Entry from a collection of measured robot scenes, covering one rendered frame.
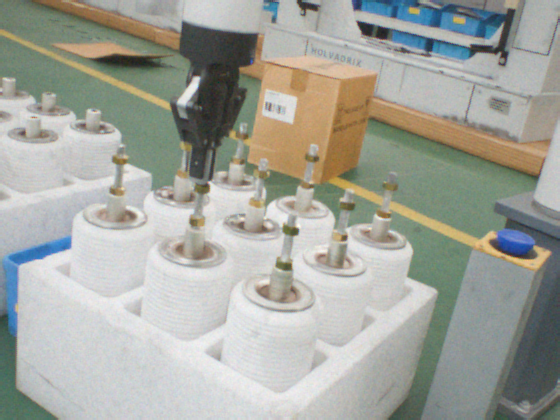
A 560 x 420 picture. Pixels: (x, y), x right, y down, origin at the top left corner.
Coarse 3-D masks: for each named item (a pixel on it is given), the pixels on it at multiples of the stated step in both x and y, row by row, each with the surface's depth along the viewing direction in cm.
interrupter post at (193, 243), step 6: (186, 228) 71; (204, 228) 72; (186, 234) 71; (192, 234) 71; (198, 234) 71; (204, 234) 72; (186, 240) 71; (192, 240) 71; (198, 240) 71; (186, 246) 72; (192, 246) 71; (198, 246) 72; (186, 252) 72; (192, 252) 72; (198, 252) 72
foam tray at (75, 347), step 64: (64, 256) 82; (64, 320) 76; (128, 320) 71; (384, 320) 81; (64, 384) 78; (128, 384) 72; (192, 384) 66; (256, 384) 64; (320, 384) 66; (384, 384) 84
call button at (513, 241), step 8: (504, 232) 72; (512, 232) 73; (520, 232) 73; (504, 240) 71; (512, 240) 70; (520, 240) 71; (528, 240) 71; (504, 248) 71; (512, 248) 71; (520, 248) 70; (528, 248) 70
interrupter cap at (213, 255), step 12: (168, 240) 74; (180, 240) 74; (204, 240) 76; (168, 252) 71; (180, 252) 72; (204, 252) 73; (216, 252) 73; (180, 264) 69; (192, 264) 69; (204, 264) 70; (216, 264) 71
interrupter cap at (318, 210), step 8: (280, 200) 93; (288, 200) 93; (312, 200) 95; (280, 208) 90; (288, 208) 90; (312, 208) 93; (320, 208) 92; (328, 208) 92; (304, 216) 88; (312, 216) 88; (320, 216) 89
